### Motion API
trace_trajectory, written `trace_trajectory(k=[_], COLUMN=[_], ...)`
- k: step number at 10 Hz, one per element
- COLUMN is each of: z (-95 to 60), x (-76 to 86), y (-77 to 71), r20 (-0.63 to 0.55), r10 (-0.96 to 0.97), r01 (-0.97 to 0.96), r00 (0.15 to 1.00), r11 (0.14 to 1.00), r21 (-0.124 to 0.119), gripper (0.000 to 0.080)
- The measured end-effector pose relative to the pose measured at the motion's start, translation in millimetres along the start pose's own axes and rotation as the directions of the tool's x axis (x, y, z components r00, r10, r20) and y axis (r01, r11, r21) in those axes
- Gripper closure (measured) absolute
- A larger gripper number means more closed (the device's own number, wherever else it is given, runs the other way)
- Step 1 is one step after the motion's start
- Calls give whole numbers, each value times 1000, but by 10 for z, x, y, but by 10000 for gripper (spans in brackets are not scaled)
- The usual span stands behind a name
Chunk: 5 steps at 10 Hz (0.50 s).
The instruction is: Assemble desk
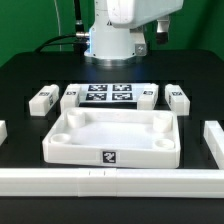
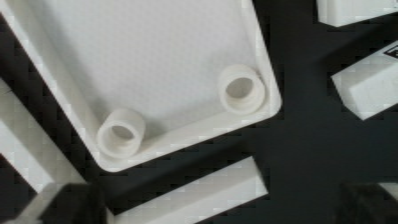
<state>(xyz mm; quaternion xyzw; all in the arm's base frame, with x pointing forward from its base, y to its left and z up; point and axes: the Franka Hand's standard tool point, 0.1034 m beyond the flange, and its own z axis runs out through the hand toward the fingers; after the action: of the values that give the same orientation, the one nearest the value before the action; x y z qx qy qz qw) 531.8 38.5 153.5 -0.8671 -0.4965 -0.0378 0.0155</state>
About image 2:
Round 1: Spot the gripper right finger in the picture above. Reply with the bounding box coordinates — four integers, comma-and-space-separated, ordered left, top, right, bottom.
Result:
339, 183, 398, 224

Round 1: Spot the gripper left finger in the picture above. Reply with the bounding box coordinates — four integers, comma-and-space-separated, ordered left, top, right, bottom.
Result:
11, 182, 108, 224

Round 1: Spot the white desk leg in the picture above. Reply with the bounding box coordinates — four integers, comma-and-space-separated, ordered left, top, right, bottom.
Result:
332, 41, 398, 120
316, 0, 398, 27
112, 157, 268, 224

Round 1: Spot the white desk top panel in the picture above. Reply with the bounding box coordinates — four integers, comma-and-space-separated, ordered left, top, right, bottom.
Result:
0, 0, 281, 172

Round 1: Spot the long white front barrier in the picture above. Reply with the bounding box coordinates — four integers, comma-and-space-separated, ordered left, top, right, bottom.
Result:
0, 79, 85, 192

